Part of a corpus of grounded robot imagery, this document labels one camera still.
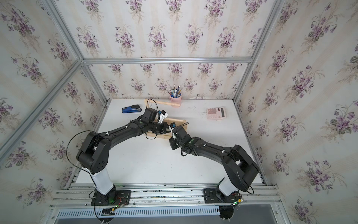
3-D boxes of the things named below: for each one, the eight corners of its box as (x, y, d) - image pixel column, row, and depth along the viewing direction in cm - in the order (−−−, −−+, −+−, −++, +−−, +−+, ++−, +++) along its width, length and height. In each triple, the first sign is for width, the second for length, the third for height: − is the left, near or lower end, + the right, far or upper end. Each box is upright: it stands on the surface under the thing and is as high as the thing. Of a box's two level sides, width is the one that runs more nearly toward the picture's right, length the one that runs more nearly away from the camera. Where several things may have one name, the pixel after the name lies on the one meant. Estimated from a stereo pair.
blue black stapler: (123, 113, 114) (121, 110, 110) (123, 109, 117) (122, 105, 113) (141, 111, 115) (140, 108, 112) (141, 107, 118) (140, 104, 115)
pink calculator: (206, 119, 110) (207, 116, 107) (205, 109, 117) (205, 106, 114) (225, 119, 110) (226, 116, 107) (223, 109, 117) (224, 106, 114)
